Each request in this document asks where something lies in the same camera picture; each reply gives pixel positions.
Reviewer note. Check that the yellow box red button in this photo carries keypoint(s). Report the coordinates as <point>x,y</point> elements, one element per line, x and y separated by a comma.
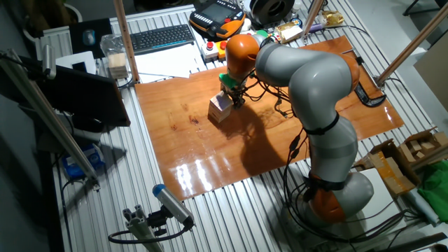
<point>222,49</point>

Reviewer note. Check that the open cardboard box with blocks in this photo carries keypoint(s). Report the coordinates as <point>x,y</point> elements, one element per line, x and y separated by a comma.
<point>420,135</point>

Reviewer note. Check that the white paper roll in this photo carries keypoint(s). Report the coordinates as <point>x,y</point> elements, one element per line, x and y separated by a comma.
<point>421,206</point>

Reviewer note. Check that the plastic bag of wooden blocks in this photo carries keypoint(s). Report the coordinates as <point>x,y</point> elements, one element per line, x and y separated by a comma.
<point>117,63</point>

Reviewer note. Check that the white box red button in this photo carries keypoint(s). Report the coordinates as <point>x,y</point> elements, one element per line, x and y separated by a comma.
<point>210,50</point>

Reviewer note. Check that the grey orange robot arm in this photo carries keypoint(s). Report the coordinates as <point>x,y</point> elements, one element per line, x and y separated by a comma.
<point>315,80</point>

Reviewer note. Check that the wooden frame pole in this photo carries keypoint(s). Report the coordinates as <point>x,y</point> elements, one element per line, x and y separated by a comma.
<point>312,15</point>
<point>126,38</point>
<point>413,45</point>

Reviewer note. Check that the blue plastic package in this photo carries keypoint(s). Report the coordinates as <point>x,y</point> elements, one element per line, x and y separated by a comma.
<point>75,169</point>

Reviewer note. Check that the flat cardboard box yellow tape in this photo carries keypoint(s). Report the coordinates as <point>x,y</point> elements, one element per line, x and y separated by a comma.
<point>395,178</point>

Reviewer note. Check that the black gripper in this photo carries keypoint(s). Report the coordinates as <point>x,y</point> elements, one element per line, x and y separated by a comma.
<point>235,90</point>

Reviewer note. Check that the green cloth bag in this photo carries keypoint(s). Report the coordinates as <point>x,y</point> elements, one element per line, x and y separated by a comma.
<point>437,189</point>

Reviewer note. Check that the small white round object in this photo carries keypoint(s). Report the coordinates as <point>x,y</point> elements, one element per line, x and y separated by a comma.
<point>246,24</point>

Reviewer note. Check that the white base board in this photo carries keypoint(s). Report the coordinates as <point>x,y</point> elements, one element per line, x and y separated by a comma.
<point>388,213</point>

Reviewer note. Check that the silver mounted camera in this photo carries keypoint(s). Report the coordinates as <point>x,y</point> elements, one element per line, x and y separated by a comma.
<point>49,63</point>

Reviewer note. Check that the short aluminium profile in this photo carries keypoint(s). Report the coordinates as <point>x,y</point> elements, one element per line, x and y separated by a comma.
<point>140,227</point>

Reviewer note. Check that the white box black square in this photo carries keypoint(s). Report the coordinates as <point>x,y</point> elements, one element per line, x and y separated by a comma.
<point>66,61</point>

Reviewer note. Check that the yellow box green button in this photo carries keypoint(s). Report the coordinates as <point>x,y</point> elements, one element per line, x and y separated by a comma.
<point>262,33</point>

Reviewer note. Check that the silver camera blue cap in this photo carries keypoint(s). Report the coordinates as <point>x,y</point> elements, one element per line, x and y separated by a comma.
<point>171,203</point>

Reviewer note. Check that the black monitor panel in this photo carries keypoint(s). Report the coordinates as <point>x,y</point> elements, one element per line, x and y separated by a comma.
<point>84,98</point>

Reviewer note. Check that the glossy wood grain mat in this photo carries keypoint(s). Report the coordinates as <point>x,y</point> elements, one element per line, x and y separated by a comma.
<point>196,147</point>

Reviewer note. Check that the black mouse pad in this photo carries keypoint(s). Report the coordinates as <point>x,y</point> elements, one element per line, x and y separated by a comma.
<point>105,31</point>

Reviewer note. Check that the black filament spool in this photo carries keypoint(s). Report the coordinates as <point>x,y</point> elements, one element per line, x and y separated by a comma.
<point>269,10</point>

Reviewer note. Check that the black computer keyboard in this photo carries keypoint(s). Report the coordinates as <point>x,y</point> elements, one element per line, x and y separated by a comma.
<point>161,38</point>

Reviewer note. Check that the white gold snack box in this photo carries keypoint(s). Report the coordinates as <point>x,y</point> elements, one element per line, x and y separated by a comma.
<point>288,32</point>

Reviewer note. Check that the beige cardboard panel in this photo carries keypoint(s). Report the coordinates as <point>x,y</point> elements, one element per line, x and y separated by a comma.
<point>435,77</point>

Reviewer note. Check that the purple marker pen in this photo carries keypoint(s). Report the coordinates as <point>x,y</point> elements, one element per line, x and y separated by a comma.
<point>316,27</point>

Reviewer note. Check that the orange black teach pendant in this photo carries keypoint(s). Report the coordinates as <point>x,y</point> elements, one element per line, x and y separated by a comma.
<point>217,15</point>

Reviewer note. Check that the gold snack packet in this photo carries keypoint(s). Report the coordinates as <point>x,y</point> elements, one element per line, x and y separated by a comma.
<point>332,17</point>

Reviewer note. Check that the white paper sheets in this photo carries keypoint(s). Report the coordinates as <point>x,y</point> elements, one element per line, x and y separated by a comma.
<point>168,63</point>

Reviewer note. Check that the grey computer mouse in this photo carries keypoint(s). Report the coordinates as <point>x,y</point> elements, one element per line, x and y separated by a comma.
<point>89,37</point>

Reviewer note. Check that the aluminium frame bar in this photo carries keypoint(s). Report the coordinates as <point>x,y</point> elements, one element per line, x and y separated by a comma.
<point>45,112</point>

